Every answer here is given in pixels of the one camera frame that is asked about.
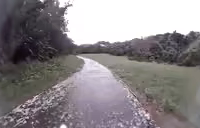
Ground grass verge with weeds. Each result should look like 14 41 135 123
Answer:
0 54 86 126

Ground mown grass field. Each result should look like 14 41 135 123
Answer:
79 53 200 128

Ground wet grey asphalt path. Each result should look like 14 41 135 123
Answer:
0 55 159 128

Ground dense trees and bushes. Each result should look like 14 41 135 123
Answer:
0 0 77 73

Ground wood of trees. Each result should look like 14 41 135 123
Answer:
75 30 200 69

